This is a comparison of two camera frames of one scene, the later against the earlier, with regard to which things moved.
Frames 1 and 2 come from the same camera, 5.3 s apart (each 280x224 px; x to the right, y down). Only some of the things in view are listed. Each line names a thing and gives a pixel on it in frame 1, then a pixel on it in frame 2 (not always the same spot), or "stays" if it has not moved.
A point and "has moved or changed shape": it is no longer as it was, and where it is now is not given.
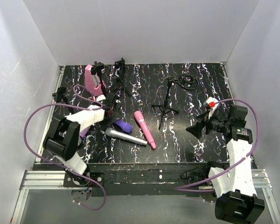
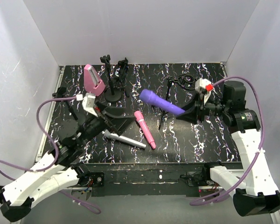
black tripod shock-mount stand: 187,81 stays
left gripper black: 110,99 -> 106,120
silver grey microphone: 110,131 has moved or changed shape
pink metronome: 93,85 stays
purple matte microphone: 126,127 has moved or changed shape
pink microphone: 140,118 stays
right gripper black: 203,126 -> 199,111
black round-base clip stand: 96,69 -> 112,94
